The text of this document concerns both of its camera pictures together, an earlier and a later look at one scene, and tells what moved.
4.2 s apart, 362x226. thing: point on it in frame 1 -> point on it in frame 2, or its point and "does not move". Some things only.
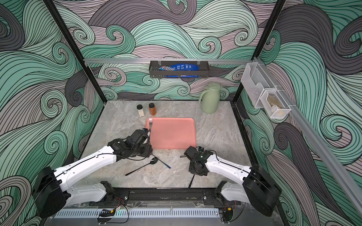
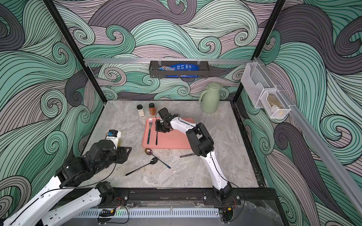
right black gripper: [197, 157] -> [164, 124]
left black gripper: [149, 150] -> [123, 154]
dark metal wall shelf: [203, 72] does not move
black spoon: [152, 161] does not move
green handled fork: [150, 123] does not move
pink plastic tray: [172, 133] does not move
